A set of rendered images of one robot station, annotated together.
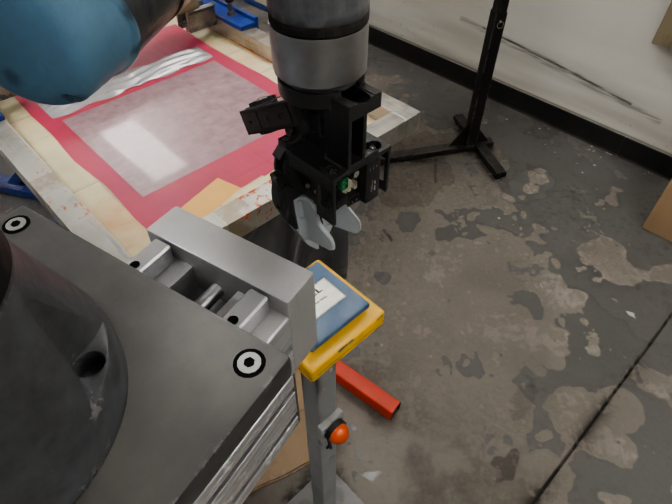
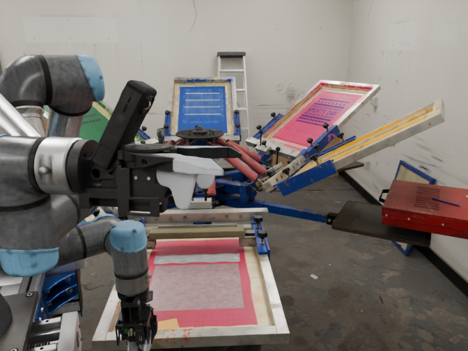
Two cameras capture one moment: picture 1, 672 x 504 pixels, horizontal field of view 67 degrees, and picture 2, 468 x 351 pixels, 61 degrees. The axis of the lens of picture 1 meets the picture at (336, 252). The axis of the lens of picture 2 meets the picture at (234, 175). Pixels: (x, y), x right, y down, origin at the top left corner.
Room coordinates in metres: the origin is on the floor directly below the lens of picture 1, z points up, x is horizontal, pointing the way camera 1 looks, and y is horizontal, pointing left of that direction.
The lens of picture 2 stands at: (-0.07, -0.67, 1.80)
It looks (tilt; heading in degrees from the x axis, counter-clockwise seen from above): 18 degrees down; 40
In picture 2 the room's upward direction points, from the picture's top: straight up
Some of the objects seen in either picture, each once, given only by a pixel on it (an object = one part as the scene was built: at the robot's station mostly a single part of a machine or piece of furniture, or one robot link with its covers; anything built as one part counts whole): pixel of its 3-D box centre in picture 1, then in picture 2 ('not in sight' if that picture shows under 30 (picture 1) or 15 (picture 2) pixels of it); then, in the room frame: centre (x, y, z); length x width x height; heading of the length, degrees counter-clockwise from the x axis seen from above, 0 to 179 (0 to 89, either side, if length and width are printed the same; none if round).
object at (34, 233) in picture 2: not in sight; (33, 228); (0.15, -0.11, 1.55); 0.11 x 0.08 x 0.11; 32
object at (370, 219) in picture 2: not in sight; (301, 212); (1.81, 0.41, 0.91); 1.34 x 0.40 x 0.08; 104
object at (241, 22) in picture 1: (213, 15); (260, 241); (1.25, 0.30, 0.97); 0.30 x 0.05 x 0.07; 44
